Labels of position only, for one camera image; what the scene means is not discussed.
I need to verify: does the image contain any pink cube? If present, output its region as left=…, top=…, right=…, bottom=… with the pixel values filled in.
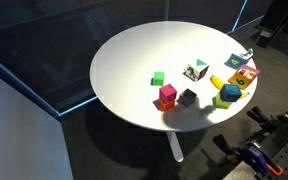
left=159, top=84, right=177, bottom=103

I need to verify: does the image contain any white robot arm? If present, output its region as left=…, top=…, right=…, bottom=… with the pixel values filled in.
left=256, top=0, right=288, bottom=48

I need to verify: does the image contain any grey dark cube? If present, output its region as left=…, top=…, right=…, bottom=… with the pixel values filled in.
left=178, top=89, right=196, bottom=107

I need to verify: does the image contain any white picture cube green triangle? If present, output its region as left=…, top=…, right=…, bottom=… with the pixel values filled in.
left=183, top=59, right=209, bottom=82

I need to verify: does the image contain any blue cube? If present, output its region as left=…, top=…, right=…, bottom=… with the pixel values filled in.
left=220, top=84, right=242, bottom=102

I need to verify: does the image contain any orange number six cube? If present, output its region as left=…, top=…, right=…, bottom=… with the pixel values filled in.
left=228, top=65, right=260, bottom=90

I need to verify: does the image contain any white table leg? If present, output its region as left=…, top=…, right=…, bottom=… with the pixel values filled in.
left=166, top=132, right=184, bottom=162

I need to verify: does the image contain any yellow banana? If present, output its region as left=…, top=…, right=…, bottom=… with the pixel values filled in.
left=210, top=75, right=248, bottom=98

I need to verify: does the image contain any lime green block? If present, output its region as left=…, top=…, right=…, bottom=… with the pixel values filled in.
left=213, top=93, right=232, bottom=109

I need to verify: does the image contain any blue number four card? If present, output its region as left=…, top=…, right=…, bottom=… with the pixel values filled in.
left=225, top=53, right=248, bottom=70

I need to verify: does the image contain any purple orange clamp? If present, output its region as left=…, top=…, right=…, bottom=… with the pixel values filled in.
left=213, top=134, right=284, bottom=176

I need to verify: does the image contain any black clamp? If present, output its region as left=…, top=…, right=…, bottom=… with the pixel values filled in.
left=247, top=106, right=282, bottom=133

